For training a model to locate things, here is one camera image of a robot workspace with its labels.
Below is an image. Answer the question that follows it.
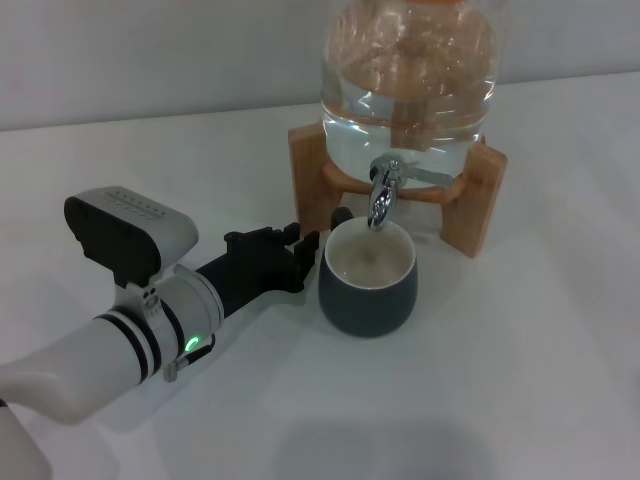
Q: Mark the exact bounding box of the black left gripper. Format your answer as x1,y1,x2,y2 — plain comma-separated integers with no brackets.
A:
194,222,321,320

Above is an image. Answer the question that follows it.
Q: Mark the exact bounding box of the black ceramic cup white inside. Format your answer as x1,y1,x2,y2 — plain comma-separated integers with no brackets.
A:
318,207,419,339

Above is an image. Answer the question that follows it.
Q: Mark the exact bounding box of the chrome faucet with lever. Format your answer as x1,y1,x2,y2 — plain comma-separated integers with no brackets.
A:
368,153,455,232

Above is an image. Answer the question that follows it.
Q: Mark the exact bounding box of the wooden dispenser stand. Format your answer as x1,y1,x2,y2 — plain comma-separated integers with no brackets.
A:
288,122,509,260

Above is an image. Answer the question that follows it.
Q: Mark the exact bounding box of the clear glass water dispenser jar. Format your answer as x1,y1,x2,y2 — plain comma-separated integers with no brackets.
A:
319,0,501,182

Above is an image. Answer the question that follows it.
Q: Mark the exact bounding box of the black cable with metal plug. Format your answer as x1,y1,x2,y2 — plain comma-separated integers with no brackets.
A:
162,334,217,384

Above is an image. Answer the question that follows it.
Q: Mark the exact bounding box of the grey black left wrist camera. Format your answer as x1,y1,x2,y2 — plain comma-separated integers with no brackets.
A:
63,186,199,291

